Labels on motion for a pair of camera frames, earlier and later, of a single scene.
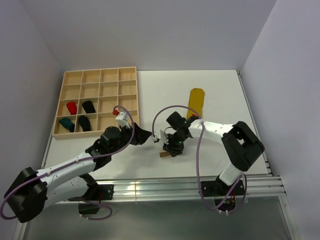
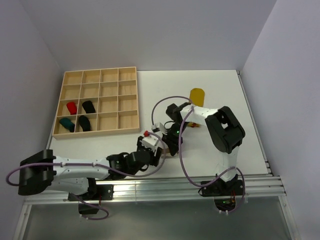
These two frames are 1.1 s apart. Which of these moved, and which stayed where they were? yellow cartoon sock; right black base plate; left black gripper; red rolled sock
Moved: left black gripper
Stayed: red rolled sock; yellow cartoon sock; right black base plate
